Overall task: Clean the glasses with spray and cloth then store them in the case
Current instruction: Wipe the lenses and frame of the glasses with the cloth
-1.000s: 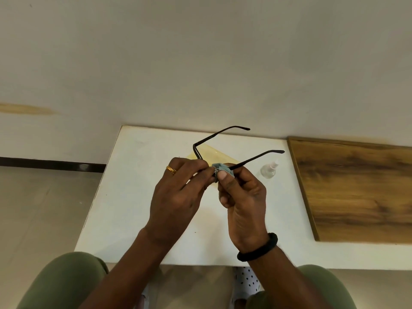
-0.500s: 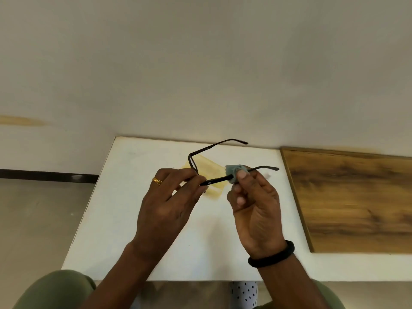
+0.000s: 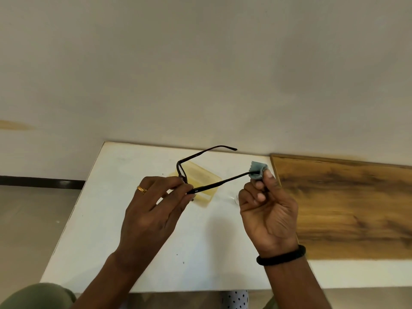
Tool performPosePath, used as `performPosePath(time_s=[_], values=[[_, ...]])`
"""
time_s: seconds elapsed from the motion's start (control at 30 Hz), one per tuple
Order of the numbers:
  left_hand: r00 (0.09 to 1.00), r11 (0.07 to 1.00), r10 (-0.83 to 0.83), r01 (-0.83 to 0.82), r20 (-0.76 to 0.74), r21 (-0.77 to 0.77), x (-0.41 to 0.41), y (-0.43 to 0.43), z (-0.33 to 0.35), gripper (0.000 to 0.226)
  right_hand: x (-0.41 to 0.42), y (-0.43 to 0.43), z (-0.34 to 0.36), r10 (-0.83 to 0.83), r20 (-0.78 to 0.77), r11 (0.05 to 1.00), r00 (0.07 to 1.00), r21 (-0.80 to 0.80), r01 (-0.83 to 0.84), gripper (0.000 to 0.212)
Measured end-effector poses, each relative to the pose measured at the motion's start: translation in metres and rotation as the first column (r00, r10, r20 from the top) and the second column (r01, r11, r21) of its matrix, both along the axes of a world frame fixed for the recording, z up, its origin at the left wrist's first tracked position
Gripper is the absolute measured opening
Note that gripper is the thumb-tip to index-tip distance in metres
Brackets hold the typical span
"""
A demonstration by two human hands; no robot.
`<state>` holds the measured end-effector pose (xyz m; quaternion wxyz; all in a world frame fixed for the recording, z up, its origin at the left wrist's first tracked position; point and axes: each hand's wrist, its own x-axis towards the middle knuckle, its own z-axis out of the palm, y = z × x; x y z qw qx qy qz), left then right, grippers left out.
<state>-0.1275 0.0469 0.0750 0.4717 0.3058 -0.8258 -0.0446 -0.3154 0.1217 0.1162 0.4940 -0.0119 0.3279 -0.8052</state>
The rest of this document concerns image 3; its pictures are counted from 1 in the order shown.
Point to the person's left hand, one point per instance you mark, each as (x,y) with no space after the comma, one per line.
(148,225)

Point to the person's left forearm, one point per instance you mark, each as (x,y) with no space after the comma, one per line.
(109,286)

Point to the black framed eyeglasses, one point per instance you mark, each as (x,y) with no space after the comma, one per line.
(222,182)

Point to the grey-green cleaning cloth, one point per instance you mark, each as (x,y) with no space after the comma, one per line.
(257,167)

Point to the person's right hand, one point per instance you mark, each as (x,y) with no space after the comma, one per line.
(273,222)

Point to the brown wooden board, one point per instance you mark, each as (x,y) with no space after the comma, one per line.
(347,205)

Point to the white polka dot slipper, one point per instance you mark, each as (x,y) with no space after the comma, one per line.
(235,300)

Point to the black wristband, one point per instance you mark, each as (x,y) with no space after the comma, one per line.
(280,260)

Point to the person's right forearm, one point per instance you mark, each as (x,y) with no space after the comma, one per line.
(293,286)

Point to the yellow translucent glasses case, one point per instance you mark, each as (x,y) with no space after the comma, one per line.
(202,176)

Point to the person's left leg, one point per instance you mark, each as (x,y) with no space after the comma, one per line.
(38,297)

